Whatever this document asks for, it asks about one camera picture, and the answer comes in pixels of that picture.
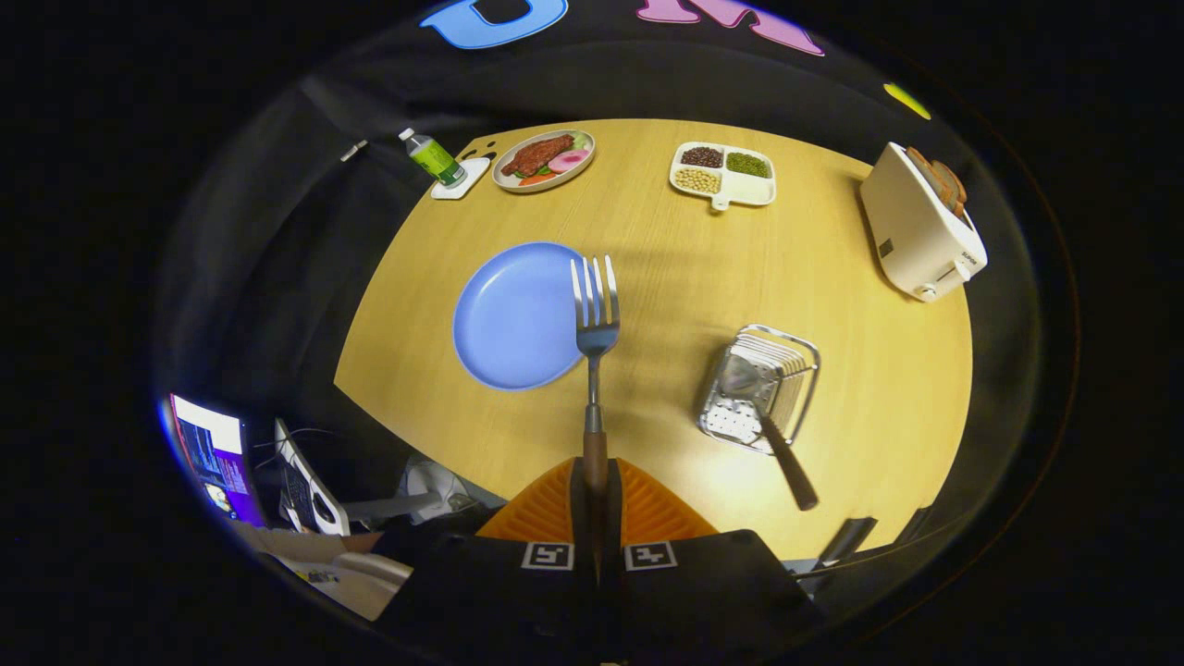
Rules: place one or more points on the white toaster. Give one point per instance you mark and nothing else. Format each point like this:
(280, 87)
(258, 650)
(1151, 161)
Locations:
(911, 231)

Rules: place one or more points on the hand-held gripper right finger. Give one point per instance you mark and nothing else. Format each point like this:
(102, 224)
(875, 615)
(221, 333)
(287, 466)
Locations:
(612, 518)

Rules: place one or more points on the white square coaster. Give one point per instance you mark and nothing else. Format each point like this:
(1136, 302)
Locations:
(467, 180)

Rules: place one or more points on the white plastic object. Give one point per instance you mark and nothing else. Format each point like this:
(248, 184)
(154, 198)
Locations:
(435, 486)

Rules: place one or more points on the toast bread slice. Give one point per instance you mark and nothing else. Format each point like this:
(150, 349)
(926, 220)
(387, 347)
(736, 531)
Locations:
(925, 171)
(953, 190)

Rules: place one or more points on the white divided dish of beans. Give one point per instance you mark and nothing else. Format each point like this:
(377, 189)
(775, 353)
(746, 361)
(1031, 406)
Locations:
(749, 190)

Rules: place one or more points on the blue round plate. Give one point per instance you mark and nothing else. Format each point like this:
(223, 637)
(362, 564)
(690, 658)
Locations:
(513, 319)

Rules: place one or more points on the beige cardboard box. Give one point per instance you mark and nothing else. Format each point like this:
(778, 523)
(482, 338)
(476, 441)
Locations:
(361, 573)

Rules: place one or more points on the green label water bottle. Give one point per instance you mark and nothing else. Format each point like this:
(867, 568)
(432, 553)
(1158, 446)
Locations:
(433, 159)

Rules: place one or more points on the black backdrop cloth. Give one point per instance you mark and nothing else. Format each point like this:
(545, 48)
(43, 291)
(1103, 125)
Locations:
(629, 74)

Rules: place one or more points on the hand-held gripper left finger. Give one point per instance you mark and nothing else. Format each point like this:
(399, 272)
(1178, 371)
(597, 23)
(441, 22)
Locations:
(581, 518)

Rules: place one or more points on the silver clip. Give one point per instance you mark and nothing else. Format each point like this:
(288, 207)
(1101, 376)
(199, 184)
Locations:
(353, 150)

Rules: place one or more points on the computer monitor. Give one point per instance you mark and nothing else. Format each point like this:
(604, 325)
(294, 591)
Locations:
(217, 458)

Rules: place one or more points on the white keyboard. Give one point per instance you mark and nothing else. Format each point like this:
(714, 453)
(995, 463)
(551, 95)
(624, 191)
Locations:
(310, 490)

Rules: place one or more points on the plate of steak and vegetables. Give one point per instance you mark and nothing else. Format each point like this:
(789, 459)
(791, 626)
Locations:
(541, 157)

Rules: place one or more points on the perforated metal tray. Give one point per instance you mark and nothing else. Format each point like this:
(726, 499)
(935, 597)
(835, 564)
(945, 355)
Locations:
(795, 370)

